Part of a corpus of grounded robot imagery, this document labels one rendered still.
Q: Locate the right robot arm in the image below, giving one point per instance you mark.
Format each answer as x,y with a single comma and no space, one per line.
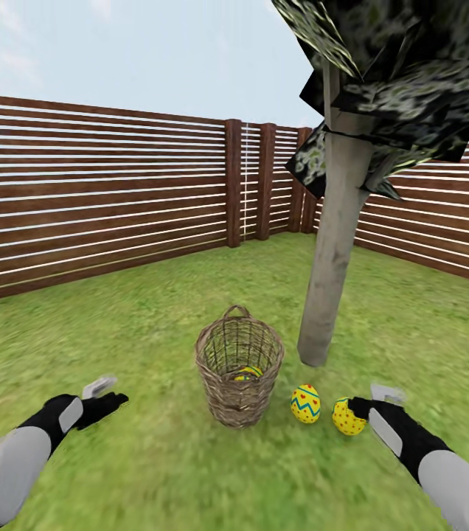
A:
443,475

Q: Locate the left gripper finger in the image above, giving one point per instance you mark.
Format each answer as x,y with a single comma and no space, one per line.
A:
121,398

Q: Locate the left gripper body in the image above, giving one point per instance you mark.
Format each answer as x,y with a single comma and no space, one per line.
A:
103,406

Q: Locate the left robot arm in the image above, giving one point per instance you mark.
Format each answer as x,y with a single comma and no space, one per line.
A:
25,450

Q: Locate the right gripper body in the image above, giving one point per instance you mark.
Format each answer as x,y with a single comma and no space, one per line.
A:
361,407

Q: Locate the wicker basket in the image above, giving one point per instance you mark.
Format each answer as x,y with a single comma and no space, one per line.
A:
236,398

